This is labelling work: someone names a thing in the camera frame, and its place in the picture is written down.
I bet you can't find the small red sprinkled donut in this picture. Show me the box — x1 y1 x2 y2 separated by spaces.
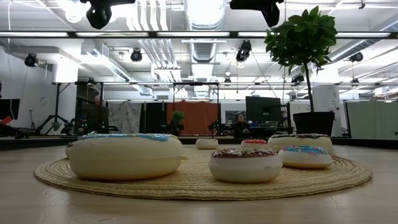
240 138 269 149

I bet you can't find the small cream plain donut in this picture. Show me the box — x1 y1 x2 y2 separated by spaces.
195 138 220 150

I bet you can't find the large chocolate frosted donut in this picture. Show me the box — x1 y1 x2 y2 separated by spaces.
267 133 336 156

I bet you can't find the large blue frosted donut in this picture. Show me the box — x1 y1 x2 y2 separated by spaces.
68 133 189 182

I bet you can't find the small blue frosted donut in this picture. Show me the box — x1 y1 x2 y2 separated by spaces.
278 145 335 170

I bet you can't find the black ceiling spotlight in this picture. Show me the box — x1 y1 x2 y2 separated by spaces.
24 52 39 68
235 39 252 63
349 51 364 63
130 48 143 63

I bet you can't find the black computer monitor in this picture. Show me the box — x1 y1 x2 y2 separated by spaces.
245 96 282 124

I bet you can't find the grey patterned cloth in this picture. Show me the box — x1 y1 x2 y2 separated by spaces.
107 101 142 135

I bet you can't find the person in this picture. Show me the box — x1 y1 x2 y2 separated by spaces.
232 113 251 138
86 94 110 134

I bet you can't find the black tripod stand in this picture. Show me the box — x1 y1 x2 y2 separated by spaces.
35 82 75 136

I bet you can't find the orange curtain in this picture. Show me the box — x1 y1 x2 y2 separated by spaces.
166 101 220 136

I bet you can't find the white column with poster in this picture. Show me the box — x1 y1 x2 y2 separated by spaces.
312 85 342 138

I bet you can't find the small green background plant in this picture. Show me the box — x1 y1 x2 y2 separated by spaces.
169 111 185 136

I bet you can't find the green plant in black pot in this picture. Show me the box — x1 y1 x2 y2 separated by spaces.
264 5 338 138

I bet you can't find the green partition panel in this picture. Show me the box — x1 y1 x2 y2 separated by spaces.
346 100 398 141

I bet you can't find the round woven straw placemat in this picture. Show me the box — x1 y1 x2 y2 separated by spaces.
34 143 374 201

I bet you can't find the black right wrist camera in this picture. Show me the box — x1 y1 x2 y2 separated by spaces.
260 2 281 28

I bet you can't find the black overhead frame bar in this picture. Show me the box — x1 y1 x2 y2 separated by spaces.
0 30 398 39

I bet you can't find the silver ventilation duct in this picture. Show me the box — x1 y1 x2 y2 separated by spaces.
183 0 228 97

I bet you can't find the black wall screen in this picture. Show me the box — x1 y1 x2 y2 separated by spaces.
0 98 21 121

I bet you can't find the black aluminium table frame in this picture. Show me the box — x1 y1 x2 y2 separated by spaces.
0 135 398 151

